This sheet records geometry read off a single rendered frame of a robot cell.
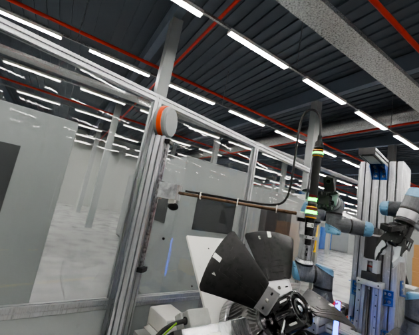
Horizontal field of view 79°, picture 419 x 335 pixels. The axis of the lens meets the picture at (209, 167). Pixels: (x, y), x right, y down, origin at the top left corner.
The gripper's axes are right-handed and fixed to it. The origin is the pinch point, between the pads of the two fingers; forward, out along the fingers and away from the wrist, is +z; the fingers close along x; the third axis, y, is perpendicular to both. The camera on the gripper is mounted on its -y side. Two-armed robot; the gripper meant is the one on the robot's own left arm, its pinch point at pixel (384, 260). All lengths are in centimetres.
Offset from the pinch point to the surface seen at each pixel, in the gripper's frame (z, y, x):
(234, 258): 27, -63, 8
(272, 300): 34, -44, 3
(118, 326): 79, -73, 42
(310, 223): 2.3, -37.8, 8.5
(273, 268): 25.5, -38.3, 14.9
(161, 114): -10, -102, 55
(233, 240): 22, -64, 11
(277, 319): 38, -42, 0
